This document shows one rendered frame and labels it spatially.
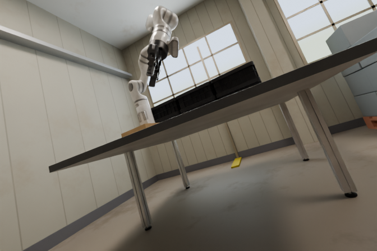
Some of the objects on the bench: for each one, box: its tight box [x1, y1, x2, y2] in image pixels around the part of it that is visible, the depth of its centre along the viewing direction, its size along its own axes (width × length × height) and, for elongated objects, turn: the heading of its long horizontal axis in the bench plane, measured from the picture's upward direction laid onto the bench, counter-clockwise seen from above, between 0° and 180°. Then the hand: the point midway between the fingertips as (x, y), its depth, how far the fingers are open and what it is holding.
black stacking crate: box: [180, 96, 219, 114], centre depth 141 cm, size 40×30×12 cm
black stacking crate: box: [155, 111, 182, 123], centre depth 153 cm, size 40×30×12 cm
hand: (151, 77), depth 59 cm, fingers open, 5 cm apart
